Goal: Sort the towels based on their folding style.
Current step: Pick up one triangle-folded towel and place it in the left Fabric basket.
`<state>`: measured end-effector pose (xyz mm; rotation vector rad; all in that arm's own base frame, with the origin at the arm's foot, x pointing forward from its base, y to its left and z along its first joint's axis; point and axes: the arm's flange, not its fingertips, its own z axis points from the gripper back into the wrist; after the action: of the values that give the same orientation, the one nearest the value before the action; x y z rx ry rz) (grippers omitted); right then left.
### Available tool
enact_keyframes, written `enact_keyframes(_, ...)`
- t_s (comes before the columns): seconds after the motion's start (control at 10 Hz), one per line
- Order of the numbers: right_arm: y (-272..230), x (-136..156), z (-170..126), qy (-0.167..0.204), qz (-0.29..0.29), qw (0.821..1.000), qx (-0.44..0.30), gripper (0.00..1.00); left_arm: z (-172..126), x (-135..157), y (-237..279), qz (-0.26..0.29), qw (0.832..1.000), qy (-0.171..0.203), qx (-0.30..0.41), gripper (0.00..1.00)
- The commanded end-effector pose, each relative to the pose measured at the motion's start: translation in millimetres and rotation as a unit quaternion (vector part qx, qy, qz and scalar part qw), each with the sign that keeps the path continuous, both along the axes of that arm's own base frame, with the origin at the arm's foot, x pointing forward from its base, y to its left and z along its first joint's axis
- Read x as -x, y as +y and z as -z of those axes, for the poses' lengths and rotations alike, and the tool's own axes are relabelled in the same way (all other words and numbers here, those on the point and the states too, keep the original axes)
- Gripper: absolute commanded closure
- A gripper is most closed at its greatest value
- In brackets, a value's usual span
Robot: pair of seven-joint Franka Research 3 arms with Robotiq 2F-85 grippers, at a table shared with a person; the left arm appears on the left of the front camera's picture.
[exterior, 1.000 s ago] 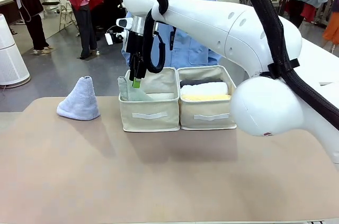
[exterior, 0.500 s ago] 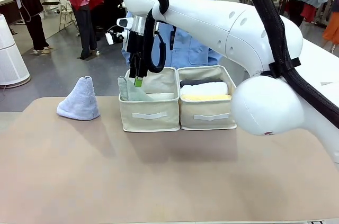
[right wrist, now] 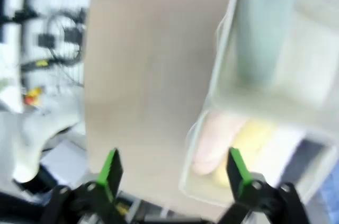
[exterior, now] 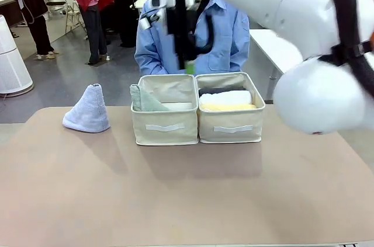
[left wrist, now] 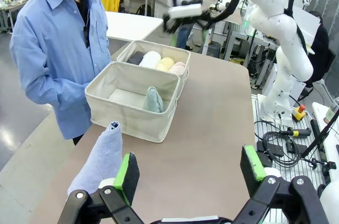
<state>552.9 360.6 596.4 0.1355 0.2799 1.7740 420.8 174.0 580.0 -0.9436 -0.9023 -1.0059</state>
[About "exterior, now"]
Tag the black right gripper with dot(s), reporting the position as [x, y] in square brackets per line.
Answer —
[172, 22]

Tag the white towel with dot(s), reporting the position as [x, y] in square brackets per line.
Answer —
[225, 97]

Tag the grey-green cone towel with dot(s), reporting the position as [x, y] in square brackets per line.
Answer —
[146, 101]

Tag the yellow towel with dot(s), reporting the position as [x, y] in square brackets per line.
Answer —
[228, 107]

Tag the person's right forearm blue sleeve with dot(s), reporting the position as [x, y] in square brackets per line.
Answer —
[149, 64]

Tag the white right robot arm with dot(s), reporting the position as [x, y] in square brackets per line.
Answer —
[292, 1]

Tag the dark grey rolled towel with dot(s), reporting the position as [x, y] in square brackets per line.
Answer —
[210, 90]

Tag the person in blue shirt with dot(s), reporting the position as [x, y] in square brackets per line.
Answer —
[228, 39]

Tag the beige fabric storage bin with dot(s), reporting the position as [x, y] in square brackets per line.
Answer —
[165, 124]
[233, 125]

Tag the person in olive jacket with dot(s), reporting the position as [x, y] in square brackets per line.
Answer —
[125, 4]

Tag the white background table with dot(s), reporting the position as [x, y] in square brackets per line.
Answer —
[268, 45]

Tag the light blue cone towel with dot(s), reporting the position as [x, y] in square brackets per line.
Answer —
[87, 109]

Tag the person in black skirt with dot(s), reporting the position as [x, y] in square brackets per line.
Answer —
[35, 1]

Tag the white air purifier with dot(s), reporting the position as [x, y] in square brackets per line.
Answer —
[11, 63]

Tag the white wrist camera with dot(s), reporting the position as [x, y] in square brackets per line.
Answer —
[155, 1]

